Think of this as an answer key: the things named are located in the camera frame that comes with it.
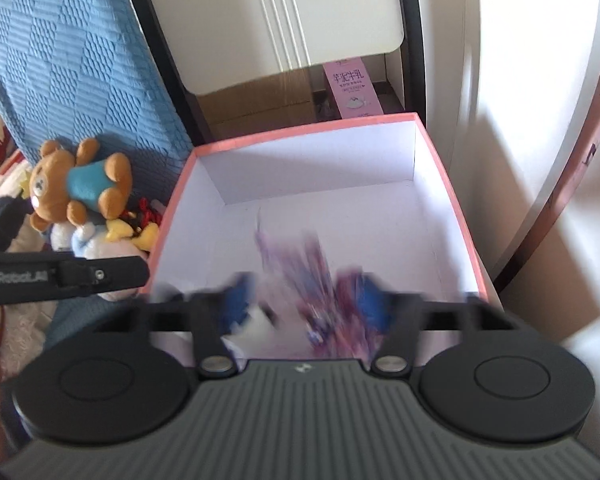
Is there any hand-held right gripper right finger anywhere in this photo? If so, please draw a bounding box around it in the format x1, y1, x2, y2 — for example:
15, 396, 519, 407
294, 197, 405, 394
352, 272, 515, 377

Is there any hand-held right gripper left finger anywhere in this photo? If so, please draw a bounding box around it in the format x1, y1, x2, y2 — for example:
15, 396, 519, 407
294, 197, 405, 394
94, 272, 257, 377

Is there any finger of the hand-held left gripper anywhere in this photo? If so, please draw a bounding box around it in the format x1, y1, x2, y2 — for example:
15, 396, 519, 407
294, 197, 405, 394
55, 255, 151, 295

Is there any white plush duck toy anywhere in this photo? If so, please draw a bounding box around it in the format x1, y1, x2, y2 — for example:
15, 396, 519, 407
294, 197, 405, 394
50, 217, 161, 263

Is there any purple patterned packet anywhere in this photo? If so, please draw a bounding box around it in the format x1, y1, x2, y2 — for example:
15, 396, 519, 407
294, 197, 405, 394
252, 210, 381, 361

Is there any red and black toy figure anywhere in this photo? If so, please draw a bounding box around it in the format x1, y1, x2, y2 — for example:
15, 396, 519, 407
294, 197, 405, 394
125, 197, 163, 228

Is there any pink box with white inside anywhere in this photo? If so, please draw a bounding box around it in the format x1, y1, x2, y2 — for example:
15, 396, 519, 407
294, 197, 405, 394
147, 112, 491, 363

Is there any white lace cloth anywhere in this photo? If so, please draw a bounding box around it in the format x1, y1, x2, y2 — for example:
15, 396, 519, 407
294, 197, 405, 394
0, 222, 58, 366

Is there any brown bear plush toy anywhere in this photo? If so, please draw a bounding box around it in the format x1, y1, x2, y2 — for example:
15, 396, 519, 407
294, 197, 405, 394
27, 137, 133, 233

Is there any red and white printed blanket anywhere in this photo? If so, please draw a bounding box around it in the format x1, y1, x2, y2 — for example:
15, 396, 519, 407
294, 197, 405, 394
0, 107, 38, 198

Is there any brown cardboard box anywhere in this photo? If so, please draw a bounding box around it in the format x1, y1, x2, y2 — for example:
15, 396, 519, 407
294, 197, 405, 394
195, 67, 317, 143

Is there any pink carton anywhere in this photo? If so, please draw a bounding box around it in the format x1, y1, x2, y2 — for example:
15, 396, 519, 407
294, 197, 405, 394
322, 57, 384, 121

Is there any blue textured sofa cover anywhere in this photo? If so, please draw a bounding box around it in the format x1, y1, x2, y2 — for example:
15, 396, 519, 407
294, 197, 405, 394
0, 0, 197, 353

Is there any round white table brown rim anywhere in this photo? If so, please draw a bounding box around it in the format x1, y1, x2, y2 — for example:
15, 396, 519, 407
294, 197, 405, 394
450, 0, 600, 288

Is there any white chair with black frame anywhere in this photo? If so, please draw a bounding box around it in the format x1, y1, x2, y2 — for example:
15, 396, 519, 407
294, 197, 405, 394
117, 0, 428, 146

